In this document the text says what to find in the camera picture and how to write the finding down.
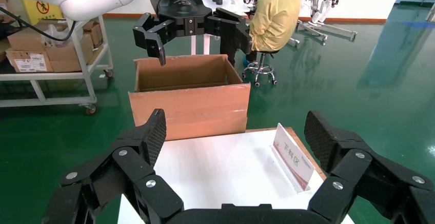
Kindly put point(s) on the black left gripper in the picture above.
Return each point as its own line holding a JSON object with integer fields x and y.
{"x": 176, "y": 1}

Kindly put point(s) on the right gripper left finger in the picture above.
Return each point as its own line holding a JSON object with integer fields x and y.
{"x": 132, "y": 168}

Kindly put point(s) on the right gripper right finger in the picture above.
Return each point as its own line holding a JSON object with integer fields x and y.
{"x": 353, "y": 168}

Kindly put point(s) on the large open cardboard box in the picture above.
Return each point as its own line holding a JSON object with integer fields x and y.
{"x": 190, "y": 110}

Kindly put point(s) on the small open cardboard box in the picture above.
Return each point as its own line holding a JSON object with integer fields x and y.
{"x": 93, "y": 34}

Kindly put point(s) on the plain cardboard box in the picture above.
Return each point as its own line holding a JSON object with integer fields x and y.
{"x": 66, "y": 57}
{"x": 23, "y": 39}

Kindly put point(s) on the cardboard box with shipping label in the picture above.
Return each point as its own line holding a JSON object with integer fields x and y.
{"x": 29, "y": 61}

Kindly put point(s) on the white work table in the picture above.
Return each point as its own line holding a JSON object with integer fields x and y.
{"x": 231, "y": 2}

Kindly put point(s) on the white red acrylic sign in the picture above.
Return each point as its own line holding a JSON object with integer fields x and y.
{"x": 294, "y": 158}

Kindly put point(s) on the person in yellow coat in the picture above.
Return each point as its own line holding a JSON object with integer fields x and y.
{"x": 275, "y": 15}

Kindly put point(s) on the white wheeled shelf cart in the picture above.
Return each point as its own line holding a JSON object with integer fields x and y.
{"x": 44, "y": 76}

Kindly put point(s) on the white metal stand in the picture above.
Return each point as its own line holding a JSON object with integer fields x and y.
{"x": 326, "y": 29}

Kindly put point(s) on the white plastic bag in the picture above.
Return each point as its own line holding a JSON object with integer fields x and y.
{"x": 54, "y": 34}

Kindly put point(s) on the yellow warning sign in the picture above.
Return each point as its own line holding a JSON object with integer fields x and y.
{"x": 42, "y": 10}

